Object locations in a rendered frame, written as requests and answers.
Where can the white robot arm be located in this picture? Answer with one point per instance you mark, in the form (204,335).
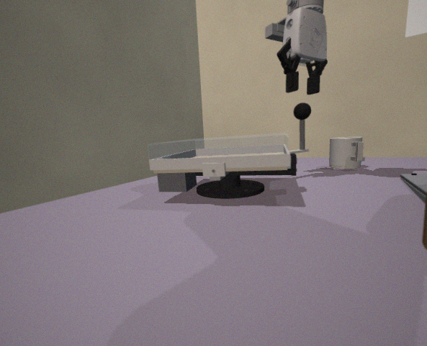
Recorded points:
(276,31)

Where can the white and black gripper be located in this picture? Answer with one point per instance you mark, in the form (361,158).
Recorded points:
(304,41)

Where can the grey mug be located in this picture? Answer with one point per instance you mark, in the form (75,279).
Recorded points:
(346,153)

